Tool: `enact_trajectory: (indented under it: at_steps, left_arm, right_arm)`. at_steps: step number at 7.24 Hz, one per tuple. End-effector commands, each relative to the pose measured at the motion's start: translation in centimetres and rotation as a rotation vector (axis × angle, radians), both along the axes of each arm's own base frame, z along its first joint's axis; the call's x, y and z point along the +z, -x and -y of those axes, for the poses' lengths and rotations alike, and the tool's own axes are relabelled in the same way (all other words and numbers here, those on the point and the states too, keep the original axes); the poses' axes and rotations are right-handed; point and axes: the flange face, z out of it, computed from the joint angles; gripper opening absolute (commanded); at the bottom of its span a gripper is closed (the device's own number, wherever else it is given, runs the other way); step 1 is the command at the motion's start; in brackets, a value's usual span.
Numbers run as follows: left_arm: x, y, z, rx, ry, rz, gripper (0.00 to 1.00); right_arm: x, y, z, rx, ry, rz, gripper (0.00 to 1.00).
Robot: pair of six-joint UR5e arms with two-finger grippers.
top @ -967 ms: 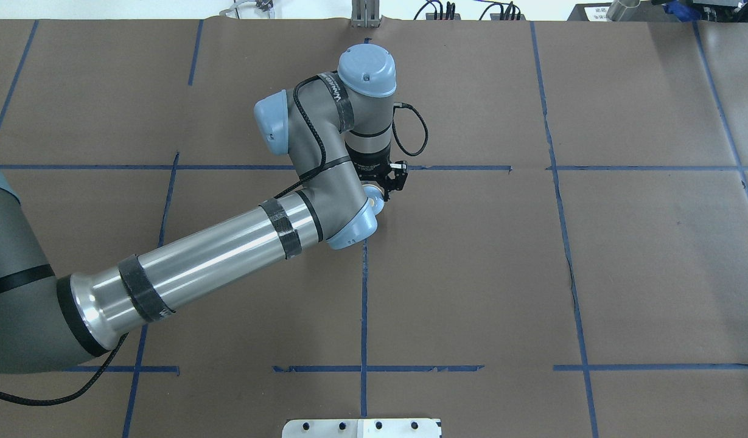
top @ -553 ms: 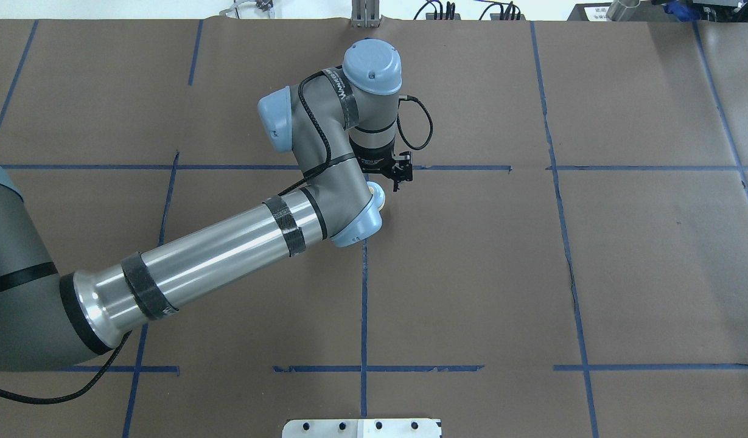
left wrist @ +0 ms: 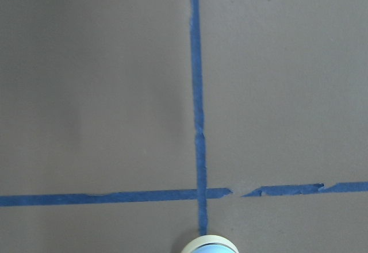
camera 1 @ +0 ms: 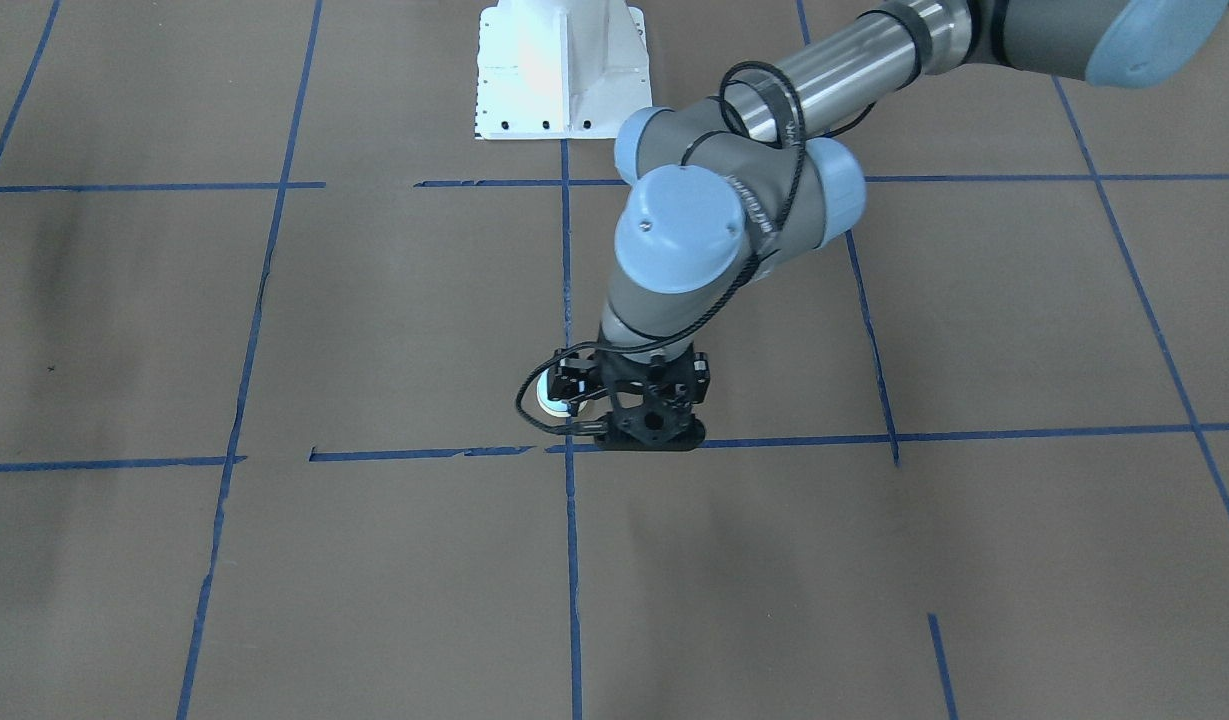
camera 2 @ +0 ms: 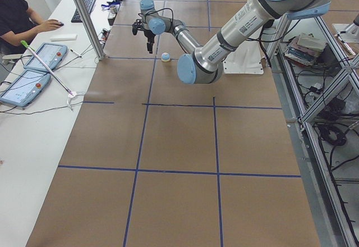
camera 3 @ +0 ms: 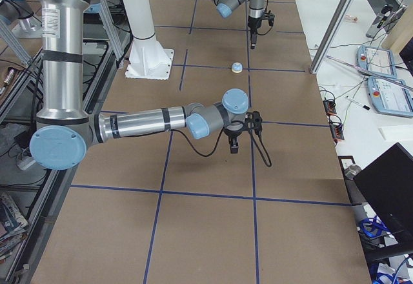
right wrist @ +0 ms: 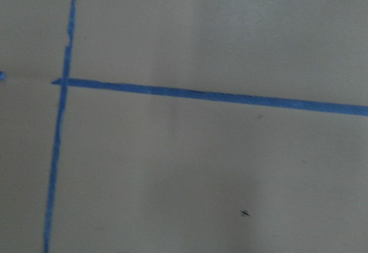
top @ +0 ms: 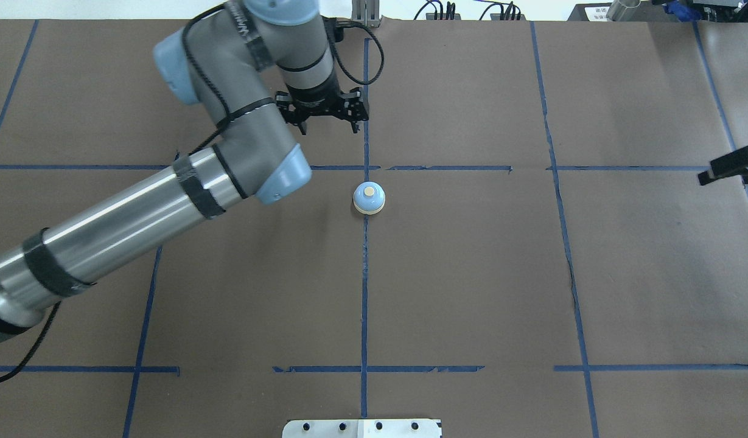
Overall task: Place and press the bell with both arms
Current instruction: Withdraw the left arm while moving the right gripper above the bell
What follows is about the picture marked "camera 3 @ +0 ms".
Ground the black marker pen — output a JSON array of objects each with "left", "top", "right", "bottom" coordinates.
[{"left": 346, "top": 96, "right": 370, "bottom": 110}]

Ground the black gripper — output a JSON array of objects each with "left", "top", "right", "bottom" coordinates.
[
  {"left": 248, "top": 16, "right": 262, "bottom": 49},
  {"left": 224, "top": 125, "right": 243, "bottom": 154}
]

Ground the stack of books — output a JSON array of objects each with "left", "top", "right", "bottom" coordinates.
[{"left": 1, "top": 192, "right": 28, "bottom": 263}]

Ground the upper blue teach pendant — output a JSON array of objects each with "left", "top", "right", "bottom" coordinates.
[{"left": 357, "top": 45, "right": 397, "bottom": 79}]

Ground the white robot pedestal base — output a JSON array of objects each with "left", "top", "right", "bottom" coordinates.
[{"left": 123, "top": 0, "right": 174, "bottom": 80}]

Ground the aluminium frame post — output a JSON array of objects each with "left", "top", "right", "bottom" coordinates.
[{"left": 310, "top": 0, "right": 353, "bottom": 74}]

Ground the small metal cup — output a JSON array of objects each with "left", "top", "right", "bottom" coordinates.
[{"left": 344, "top": 164, "right": 362, "bottom": 180}]

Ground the orange connector board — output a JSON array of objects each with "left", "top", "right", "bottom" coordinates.
[{"left": 323, "top": 99, "right": 345, "bottom": 145}]

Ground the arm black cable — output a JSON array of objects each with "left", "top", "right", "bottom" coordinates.
[{"left": 170, "top": 121, "right": 272, "bottom": 168}]

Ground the black monitor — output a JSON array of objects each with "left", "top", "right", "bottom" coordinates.
[{"left": 354, "top": 143, "right": 412, "bottom": 243}]

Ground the lower blue teach pendant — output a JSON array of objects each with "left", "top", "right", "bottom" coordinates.
[{"left": 367, "top": 77, "right": 412, "bottom": 118}]

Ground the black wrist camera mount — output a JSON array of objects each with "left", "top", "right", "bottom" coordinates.
[
  {"left": 261, "top": 10, "right": 275, "bottom": 28},
  {"left": 244, "top": 111, "right": 263, "bottom": 137}
]

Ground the blue lanyard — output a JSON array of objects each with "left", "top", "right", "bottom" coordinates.
[{"left": 358, "top": 216, "right": 393, "bottom": 241}]

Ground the blue service bell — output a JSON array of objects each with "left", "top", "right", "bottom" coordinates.
[{"left": 231, "top": 62, "right": 243, "bottom": 74}]

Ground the blue teach pendant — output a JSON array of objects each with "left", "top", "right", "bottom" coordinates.
[
  {"left": 357, "top": 45, "right": 397, "bottom": 79},
  {"left": 367, "top": 77, "right": 412, "bottom": 118}
]

